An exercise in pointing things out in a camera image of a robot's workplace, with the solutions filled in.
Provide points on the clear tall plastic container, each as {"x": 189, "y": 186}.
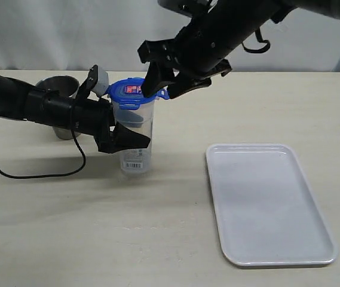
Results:
{"x": 137, "y": 118}

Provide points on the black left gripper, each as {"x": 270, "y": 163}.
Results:
{"x": 96, "y": 118}

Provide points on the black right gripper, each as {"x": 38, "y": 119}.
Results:
{"x": 188, "y": 61}

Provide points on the white backdrop curtain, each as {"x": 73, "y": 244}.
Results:
{"x": 75, "y": 35}

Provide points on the white rectangular plastic tray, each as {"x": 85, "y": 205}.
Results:
{"x": 266, "y": 213}

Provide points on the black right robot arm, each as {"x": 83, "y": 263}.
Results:
{"x": 239, "y": 19}

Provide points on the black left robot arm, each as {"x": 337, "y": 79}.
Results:
{"x": 20, "y": 100}

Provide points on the stainless steel cup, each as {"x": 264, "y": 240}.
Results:
{"x": 67, "y": 86}

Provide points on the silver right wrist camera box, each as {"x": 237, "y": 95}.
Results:
{"x": 187, "y": 8}

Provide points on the blue plastic snap lid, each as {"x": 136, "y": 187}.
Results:
{"x": 127, "y": 94}

